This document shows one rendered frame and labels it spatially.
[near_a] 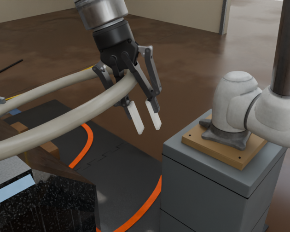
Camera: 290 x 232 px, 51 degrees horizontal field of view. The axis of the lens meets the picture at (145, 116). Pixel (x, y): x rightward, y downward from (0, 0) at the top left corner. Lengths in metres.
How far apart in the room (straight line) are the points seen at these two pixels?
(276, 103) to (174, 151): 0.46
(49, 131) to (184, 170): 0.88
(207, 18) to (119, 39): 5.29
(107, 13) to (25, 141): 0.26
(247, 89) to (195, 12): 4.86
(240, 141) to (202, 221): 0.39
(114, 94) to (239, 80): 0.70
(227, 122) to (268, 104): 0.21
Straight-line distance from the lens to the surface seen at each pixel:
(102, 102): 0.54
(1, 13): 6.94
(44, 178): 1.18
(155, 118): 0.65
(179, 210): 1.49
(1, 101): 0.96
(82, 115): 0.52
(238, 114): 1.18
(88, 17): 0.60
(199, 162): 1.24
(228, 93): 1.18
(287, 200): 2.37
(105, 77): 0.65
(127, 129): 2.84
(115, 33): 0.59
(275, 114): 1.09
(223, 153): 1.24
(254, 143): 1.33
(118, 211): 2.09
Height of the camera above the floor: 1.58
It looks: 31 degrees down
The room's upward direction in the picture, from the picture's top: straight up
